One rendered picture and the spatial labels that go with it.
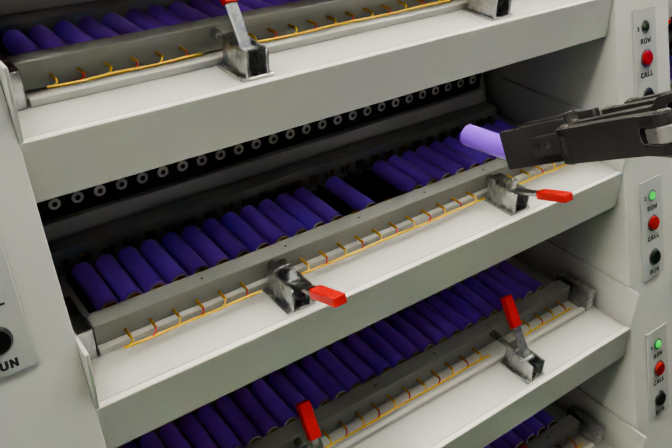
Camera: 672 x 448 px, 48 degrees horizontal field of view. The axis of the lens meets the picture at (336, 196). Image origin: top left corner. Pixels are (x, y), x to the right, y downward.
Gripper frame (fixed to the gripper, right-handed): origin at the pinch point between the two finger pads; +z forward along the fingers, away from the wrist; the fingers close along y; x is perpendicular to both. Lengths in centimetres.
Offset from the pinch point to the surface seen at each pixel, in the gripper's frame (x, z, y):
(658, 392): 38, 22, -32
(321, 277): 6.8, 19.2, 11.4
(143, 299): 3.0, 20.9, 26.4
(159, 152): -7.5, 13.5, 24.1
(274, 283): 5.5, 18.5, 16.3
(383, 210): 3.4, 20.1, 2.3
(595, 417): 41, 29, -27
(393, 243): 6.6, 19.4, 2.8
